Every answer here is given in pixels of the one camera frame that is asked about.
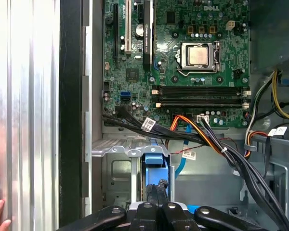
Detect yellow power wires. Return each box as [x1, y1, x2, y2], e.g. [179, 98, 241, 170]
[271, 69, 289, 121]

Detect black RAM slot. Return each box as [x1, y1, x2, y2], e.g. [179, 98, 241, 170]
[153, 85, 251, 91]
[153, 90, 251, 97]
[155, 96, 251, 103]
[155, 102, 251, 109]

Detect black PC case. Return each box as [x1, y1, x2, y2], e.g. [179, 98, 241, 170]
[59, 0, 289, 231]

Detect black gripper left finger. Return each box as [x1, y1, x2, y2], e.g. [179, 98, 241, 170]
[56, 184, 159, 231]

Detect blue SATA port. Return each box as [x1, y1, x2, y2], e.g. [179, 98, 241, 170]
[120, 90, 131, 103]

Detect wire locking lever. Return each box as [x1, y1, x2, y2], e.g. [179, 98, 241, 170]
[177, 68, 220, 77]

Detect white expansion slot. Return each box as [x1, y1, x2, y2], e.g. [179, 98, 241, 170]
[125, 0, 132, 56]

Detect black cable bundle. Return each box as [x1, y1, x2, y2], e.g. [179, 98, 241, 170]
[102, 105, 289, 231]

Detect short black expansion slot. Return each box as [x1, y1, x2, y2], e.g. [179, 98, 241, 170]
[137, 2, 144, 23]

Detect metal disk bay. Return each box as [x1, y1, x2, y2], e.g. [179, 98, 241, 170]
[91, 137, 178, 212]

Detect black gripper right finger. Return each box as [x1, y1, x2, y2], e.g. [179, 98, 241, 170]
[157, 179, 263, 231]

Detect green motherboard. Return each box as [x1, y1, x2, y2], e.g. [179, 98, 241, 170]
[102, 0, 252, 128]

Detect grey power supply unit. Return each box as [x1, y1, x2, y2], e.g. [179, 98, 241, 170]
[249, 0, 289, 77]

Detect long black expansion slot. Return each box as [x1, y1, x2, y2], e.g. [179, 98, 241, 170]
[112, 2, 119, 62]

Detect metal socket cover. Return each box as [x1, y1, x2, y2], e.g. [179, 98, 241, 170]
[180, 42, 216, 72]

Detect silver CPU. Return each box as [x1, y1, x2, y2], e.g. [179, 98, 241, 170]
[186, 45, 210, 67]

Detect hard disk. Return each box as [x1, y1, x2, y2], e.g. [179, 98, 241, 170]
[139, 145, 176, 210]

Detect black square chip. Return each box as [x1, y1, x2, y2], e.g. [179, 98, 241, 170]
[126, 68, 140, 82]

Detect blue data wire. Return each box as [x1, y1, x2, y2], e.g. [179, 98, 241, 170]
[174, 124, 204, 180]

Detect black CPU socket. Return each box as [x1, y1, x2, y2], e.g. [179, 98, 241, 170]
[177, 40, 222, 74]

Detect orange power wire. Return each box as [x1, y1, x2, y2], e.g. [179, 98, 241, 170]
[170, 115, 228, 157]

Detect black graphics card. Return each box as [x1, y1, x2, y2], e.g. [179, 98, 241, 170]
[143, 0, 155, 72]

